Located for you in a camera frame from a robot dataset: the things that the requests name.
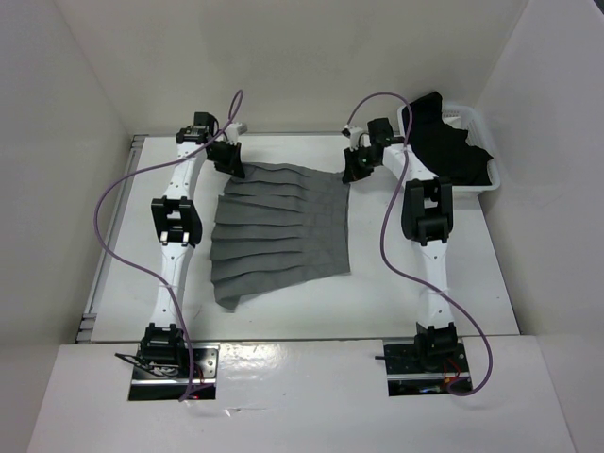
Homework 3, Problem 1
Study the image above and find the grey pleated skirt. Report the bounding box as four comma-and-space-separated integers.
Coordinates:
210, 162, 350, 310

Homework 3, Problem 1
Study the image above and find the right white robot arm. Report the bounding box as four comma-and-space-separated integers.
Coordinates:
342, 118, 458, 371

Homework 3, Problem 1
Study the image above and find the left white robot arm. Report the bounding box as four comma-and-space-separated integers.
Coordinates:
137, 112, 247, 378

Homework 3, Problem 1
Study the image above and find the black skirt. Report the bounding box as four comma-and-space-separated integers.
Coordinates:
409, 92, 493, 186

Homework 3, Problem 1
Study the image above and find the white plastic basket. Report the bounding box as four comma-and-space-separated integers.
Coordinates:
396, 101, 502, 199

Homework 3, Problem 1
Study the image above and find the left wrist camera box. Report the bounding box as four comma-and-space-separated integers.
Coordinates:
225, 122, 248, 144

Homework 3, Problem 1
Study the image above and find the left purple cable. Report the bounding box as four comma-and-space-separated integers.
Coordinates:
92, 89, 246, 402

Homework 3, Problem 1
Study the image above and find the purple cable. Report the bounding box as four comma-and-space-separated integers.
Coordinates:
92, 89, 246, 402
346, 92, 496, 397

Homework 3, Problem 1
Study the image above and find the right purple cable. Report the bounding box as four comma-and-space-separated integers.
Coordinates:
346, 92, 496, 397

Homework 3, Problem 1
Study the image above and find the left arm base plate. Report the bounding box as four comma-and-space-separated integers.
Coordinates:
114, 345, 219, 401

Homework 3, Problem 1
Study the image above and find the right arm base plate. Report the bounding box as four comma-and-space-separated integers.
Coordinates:
375, 339, 473, 396

